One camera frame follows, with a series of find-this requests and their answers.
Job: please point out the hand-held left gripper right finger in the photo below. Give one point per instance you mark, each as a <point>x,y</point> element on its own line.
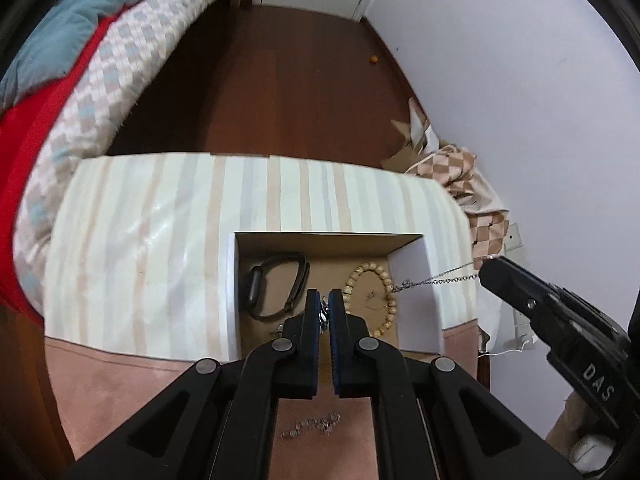
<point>336,310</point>

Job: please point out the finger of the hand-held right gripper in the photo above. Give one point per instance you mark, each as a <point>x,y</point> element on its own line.
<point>507,280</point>

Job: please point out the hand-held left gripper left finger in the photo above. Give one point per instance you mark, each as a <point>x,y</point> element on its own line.
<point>313,310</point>

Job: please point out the small silver pendant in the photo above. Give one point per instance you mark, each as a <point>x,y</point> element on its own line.
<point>324,312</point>

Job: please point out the white cardboard box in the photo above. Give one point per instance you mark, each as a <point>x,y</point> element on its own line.
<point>330,250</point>

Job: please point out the small silver earring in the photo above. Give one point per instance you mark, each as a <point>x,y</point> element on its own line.
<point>371,297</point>

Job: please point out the black fitness band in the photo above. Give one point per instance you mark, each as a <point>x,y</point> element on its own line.
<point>272,287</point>

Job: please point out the beige fabric object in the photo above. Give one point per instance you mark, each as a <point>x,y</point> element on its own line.
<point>565,425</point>

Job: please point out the brown checkered cloth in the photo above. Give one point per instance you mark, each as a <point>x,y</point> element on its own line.
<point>470,195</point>

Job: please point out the white rounded object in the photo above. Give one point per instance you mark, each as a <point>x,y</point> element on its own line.
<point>592,455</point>

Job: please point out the flattened cardboard pieces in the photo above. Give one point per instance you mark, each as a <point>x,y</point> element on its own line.
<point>415,135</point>

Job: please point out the striped white tablecloth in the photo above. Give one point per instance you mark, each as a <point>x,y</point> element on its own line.
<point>150,250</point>

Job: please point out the pink suede cloth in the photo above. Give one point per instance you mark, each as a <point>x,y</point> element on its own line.
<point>125,400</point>

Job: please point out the checkered white quilt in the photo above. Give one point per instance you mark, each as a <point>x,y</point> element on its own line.
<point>115,75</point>

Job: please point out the red blanket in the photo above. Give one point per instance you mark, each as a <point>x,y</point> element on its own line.
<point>25,150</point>

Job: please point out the blue-grey blanket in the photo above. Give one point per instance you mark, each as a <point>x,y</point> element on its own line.
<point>65,25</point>

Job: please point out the white wall socket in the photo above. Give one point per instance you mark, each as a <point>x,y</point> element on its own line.
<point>515,236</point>

